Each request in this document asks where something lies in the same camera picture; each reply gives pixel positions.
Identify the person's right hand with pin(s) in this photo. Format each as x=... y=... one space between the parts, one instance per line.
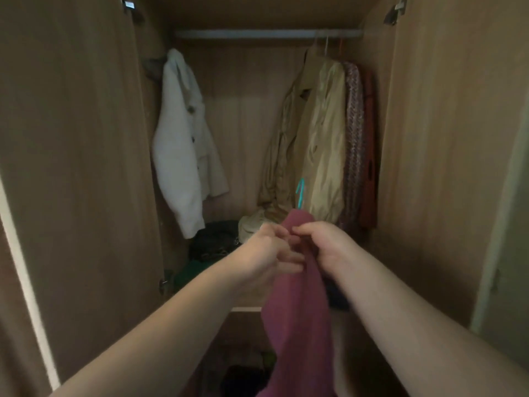
x=330 y=243

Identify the person's left hand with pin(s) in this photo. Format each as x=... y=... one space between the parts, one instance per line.
x=258 y=252

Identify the person's left middle finger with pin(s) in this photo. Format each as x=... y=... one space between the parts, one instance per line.
x=291 y=267

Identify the person's right thumb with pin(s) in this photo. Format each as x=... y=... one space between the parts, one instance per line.
x=303 y=229

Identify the person's left thumb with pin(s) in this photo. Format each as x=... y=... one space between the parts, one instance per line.
x=277 y=228

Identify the maroon garment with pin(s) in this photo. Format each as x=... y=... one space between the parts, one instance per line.
x=299 y=310

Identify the person's left forearm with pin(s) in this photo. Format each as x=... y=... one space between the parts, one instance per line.
x=161 y=326

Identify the person's right forearm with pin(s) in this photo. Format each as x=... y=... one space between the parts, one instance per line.
x=421 y=326

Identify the cream crumpled garment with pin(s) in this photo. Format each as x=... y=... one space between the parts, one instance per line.
x=254 y=225

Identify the turquoise hanger tag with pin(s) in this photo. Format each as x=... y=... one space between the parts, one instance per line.
x=300 y=192

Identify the dark folded clothes pile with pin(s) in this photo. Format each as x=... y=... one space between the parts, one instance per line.
x=215 y=241

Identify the beige trench coat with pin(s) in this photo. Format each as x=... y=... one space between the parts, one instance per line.
x=289 y=140

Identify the shiny cream jacket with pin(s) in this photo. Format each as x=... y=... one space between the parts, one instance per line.
x=328 y=140

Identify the green folded garment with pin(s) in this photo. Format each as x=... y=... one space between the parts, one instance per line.
x=192 y=272

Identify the purple knitted garment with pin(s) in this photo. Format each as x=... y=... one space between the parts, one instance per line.
x=354 y=144

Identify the rust red garment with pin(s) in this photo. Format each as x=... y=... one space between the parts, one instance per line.
x=369 y=148

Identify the wooden wardrobe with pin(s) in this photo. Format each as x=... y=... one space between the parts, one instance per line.
x=264 y=119

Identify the metal door hinge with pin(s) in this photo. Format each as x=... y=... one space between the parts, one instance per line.
x=396 y=10
x=166 y=281
x=129 y=4

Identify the white jacket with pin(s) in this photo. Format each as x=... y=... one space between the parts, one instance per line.
x=184 y=140

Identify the wooden wardrobe door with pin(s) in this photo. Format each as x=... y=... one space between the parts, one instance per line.
x=450 y=152
x=78 y=181

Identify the metal clothes rail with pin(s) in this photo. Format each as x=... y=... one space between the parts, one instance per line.
x=268 y=34

